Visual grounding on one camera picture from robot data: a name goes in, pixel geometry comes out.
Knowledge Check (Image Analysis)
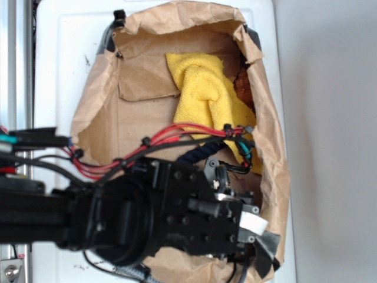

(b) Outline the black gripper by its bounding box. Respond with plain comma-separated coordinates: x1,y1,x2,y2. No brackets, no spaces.
130,158,268,259

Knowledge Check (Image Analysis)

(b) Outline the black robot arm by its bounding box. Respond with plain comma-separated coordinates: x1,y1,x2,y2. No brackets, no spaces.
1,159,267,266

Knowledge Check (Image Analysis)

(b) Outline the yellow microfiber cloth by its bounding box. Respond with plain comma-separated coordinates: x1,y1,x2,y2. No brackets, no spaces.
164,52,263,175

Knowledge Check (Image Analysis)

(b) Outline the brown paper bag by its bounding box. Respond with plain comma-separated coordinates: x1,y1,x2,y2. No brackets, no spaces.
71,1,290,282

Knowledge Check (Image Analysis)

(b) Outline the brown woven object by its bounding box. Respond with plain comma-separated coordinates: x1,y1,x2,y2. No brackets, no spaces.
234,68,255,113

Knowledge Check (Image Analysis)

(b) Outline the dark blue rope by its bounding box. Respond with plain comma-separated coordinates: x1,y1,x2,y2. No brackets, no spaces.
176,140,227,164

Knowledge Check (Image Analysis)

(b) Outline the red and black wire bundle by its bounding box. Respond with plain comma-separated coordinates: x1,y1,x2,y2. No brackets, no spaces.
58,123,257,180

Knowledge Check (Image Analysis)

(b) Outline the aluminium rail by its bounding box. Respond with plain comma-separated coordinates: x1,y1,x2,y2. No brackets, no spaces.
0,0,35,283

